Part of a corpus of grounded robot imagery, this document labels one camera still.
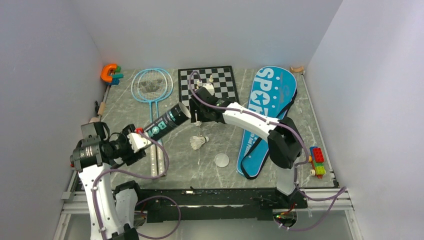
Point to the blue badminton racket left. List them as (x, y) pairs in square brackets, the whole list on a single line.
[(149, 96)]

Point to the clear plastic tube lid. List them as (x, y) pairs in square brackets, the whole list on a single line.
[(221, 160)]

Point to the blue racket cover bag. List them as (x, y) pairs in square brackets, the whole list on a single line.
[(273, 92)]

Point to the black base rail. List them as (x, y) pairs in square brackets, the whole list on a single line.
[(160, 205)]

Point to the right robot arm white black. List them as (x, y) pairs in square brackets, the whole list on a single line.
[(281, 135)]

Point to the orange green toy blocks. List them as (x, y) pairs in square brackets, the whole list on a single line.
[(111, 74)]

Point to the wooden pin toy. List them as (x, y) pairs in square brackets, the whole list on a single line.
[(99, 108)]

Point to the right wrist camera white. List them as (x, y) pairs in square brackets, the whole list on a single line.
[(210, 88)]

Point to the black shuttlecock tube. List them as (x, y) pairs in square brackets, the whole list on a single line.
[(167, 122)]

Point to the colourful toy brick stack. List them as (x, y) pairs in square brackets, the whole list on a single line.
[(316, 159)]

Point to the white shuttlecock front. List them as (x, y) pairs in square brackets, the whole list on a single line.
[(197, 141)]

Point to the white shuttlecock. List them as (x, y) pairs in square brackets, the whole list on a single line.
[(197, 122), (197, 141)]

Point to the small wooden piece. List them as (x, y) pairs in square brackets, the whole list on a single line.
[(299, 69)]

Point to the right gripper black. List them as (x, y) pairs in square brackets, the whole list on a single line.
[(192, 107)]

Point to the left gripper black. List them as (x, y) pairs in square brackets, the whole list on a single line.
[(130, 157)]

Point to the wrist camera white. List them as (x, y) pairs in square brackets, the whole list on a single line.
[(138, 142), (210, 88)]

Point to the black white chessboard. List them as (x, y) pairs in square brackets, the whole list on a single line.
[(224, 82)]

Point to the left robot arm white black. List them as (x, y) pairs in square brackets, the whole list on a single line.
[(111, 212)]

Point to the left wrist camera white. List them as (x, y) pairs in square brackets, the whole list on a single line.
[(138, 142)]

